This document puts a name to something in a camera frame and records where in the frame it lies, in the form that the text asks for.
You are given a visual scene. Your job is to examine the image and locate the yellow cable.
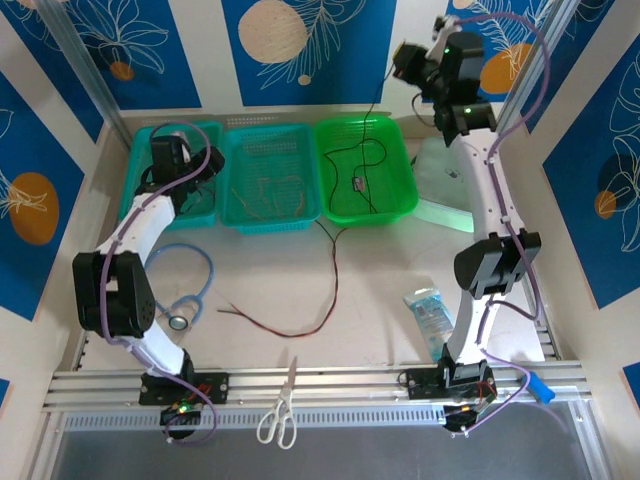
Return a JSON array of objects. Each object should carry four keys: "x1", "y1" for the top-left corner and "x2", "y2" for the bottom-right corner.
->
[
  {"x1": 230, "y1": 185, "x2": 281, "y2": 220},
  {"x1": 257, "y1": 174, "x2": 309, "y2": 219}
]

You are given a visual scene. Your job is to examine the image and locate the teal plastic mesh basket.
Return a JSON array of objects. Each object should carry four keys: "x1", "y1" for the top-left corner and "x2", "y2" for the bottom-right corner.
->
[
  {"x1": 219, "y1": 123, "x2": 322, "y2": 237},
  {"x1": 118, "y1": 121, "x2": 225, "y2": 234}
]

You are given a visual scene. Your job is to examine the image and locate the green plastic mesh basket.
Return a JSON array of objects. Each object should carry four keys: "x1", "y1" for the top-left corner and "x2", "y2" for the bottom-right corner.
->
[{"x1": 313, "y1": 115, "x2": 420, "y2": 228}]

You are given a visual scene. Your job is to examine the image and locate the light blue stethoscope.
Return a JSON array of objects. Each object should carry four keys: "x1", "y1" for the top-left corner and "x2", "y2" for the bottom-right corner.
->
[{"x1": 144, "y1": 243, "x2": 215, "y2": 332}]

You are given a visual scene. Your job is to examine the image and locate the blue plastic wrapped packet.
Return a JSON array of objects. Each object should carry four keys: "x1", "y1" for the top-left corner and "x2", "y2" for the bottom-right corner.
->
[{"x1": 402, "y1": 287, "x2": 457, "y2": 359}]

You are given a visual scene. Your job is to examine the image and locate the small black controller board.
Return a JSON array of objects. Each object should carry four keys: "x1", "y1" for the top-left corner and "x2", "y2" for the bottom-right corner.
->
[
  {"x1": 443, "y1": 397, "x2": 496, "y2": 435},
  {"x1": 159, "y1": 403, "x2": 204, "y2": 427}
]

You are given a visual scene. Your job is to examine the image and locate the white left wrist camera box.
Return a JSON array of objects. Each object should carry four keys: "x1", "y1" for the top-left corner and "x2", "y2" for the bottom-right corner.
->
[{"x1": 172, "y1": 130, "x2": 193, "y2": 162}]

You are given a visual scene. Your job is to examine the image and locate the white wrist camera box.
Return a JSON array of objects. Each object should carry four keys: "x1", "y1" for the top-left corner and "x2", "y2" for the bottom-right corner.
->
[
  {"x1": 172, "y1": 130, "x2": 193, "y2": 162},
  {"x1": 432, "y1": 14, "x2": 460, "y2": 42}
]

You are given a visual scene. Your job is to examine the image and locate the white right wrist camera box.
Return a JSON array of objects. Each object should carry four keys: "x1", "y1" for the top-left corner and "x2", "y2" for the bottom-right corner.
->
[{"x1": 432, "y1": 14, "x2": 460, "y2": 42}]

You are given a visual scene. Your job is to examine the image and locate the aluminium corner post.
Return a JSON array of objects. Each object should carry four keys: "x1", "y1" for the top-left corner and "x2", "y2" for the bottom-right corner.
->
[
  {"x1": 487, "y1": 0, "x2": 586, "y2": 146},
  {"x1": 37, "y1": 0, "x2": 124, "y2": 134}
]

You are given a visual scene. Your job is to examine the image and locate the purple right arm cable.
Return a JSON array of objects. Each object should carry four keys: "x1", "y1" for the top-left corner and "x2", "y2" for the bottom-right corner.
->
[{"x1": 449, "y1": 10, "x2": 554, "y2": 440}]

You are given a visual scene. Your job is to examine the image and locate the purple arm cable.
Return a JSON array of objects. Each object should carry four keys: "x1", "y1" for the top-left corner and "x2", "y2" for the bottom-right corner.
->
[
  {"x1": 99, "y1": 121, "x2": 220, "y2": 445},
  {"x1": 449, "y1": 10, "x2": 554, "y2": 440}
]

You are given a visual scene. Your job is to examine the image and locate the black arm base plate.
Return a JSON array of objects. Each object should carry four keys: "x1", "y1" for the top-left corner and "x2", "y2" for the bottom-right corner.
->
[
  {"x1": 405, "y1": 367, "x2": 499, "y2": 401},
  {"x1": 138, "y1": 372, "x2": 231, "y2": 407}
]

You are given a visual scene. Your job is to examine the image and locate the white handled scissors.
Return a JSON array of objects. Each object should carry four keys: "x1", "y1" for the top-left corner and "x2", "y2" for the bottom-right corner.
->
[{"x1": 256, "y1": 355, "x2": 299, "y2": 450}]

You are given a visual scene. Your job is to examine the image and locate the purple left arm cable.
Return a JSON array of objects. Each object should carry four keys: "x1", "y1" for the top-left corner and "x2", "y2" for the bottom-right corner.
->
[{"x1": 99, "y1": 121, "x2": 220, "y2": 445}]

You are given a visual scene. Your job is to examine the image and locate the aluminium rail frame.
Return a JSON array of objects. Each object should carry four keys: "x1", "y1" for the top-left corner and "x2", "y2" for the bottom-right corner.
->
[{"x1": 42, "y1": 362, "x2": 599, "y2": 416}]

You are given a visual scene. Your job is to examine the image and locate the grey slotted cable duct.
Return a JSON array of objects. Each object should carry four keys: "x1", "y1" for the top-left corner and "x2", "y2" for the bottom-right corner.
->
[{"x1": 62, "y1": 404, "x2": 576, "y2": 432}]

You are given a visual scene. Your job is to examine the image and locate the blue plastic handle tool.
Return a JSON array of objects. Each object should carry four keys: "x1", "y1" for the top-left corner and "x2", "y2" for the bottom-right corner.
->
[{"x1": 522, "y1": 370, "x2": 557, "y2": 405}]

